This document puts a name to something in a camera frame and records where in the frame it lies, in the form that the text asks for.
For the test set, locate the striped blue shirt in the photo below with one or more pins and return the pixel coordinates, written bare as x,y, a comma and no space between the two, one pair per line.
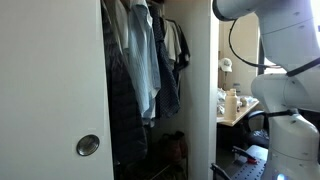
143,66

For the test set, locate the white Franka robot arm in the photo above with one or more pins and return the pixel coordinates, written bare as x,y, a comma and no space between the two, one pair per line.
290,100

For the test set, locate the dark shirt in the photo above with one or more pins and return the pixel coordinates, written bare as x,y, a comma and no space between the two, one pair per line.
185,50

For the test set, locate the white shirt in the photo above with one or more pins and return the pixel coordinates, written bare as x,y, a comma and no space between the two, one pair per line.
171,38

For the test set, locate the dark quilted jacket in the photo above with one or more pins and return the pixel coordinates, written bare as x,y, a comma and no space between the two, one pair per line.
123,110

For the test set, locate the brown boot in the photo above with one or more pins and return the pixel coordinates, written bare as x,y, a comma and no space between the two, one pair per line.
182,143

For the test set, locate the white crumpled desk clutter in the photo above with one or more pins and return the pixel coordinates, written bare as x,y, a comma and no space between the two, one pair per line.
220,100

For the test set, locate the white cap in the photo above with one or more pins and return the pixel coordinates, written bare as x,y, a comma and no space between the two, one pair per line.
226,64

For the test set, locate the white bottle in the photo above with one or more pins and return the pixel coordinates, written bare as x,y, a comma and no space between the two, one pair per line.
230,105

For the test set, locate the metal shoe rack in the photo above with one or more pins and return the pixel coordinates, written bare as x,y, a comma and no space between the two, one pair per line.
160,171

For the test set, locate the small round desk object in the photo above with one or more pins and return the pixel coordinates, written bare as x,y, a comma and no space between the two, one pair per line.
244,101

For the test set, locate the wooden desk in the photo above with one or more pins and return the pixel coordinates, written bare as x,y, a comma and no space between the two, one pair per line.
245,111

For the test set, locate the black clamp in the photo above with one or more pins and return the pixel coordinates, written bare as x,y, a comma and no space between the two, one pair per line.
220,171

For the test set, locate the black office chair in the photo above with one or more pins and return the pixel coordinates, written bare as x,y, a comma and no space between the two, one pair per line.
258,135

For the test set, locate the white closet door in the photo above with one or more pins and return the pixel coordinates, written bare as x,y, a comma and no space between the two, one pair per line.
50,83

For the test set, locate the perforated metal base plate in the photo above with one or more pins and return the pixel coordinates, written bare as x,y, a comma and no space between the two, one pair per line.
248,170

